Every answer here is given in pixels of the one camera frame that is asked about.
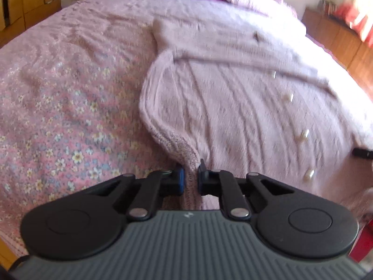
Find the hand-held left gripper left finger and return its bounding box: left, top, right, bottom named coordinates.
left=84, top=164, right=185, bottom=221

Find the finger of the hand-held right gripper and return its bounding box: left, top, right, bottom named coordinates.
left=352, top=148, right=373, bottom=160

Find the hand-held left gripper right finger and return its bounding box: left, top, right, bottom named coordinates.
left=197, top=159, right=295, bottom=221

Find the pink knitted cardigan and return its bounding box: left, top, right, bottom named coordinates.
left=139, top=14, right=373, bottom=219

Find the red object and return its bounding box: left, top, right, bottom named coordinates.
left=348, top=227, right=373, bottom=264

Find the wooden cabinet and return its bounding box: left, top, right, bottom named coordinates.
left=301, top=7, right=373, bottom=94

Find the pink floral bedspread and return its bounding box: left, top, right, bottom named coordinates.
left=0, top=0, right=373, bottom=257

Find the orange curtain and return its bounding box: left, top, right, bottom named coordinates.
left=335, top=0, right=373, bottom=49

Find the row of books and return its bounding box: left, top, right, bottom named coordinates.
left=318, top=0, right=336, bottom=15

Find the wooden wardrobe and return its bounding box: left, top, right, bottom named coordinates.
left=0, top=0, right=62, bottom=48

